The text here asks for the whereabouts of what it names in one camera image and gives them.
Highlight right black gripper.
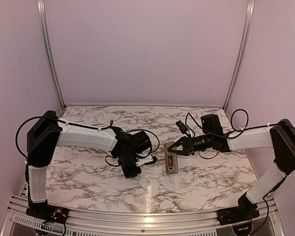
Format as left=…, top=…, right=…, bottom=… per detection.
left=168, top=133, right=214, bottom=155

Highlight grey remote control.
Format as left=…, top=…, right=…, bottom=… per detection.
left=164, top=141, right=178, bottom=175

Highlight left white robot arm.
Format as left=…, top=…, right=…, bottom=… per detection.
left=27, top=111, right=156, bottom=219

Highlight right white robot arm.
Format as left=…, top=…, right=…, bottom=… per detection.
left=167, top=114, right=295, bottom=220

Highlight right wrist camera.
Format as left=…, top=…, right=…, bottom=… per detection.
left=176, top=120, right=190, bottom=136

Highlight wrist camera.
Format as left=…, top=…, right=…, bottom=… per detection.
left=136, top=155, right=157, bottom=167
left=176, top=120, right=190, bottom=136

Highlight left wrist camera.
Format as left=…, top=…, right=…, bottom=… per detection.
left=136, top=155, right=157, bottom=167

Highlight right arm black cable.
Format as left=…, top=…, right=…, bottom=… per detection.
left=184, top=109, right=295, bottom=159

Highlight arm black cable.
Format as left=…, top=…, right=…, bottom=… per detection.
left=184, top=109, right=295, bottom=159
left=16, top=115, right=160, bottom=168

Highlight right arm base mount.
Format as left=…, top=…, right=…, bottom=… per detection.
left=217, top=206, right=260, bottom=225

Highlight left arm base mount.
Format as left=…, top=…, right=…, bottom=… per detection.
left=26, top=205, right=68, bottom=224

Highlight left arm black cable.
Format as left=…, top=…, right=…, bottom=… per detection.
left=16, top=115, right=160, bottom=168

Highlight front aluminium rail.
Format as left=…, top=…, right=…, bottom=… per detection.
left=0, top=195, right=286, bottom=236

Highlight right aluminium frame post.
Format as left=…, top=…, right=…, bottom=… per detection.
left=223, top=0, right=255, bottom=111

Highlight aluminium frame post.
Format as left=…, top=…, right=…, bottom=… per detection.
left=223, top=0, right=255, bottom=111
left=37, top=0, right=66, bottom=110

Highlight left aluminium frame post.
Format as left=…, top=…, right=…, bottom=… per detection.
left=37, top=0, right=66, bottom=110

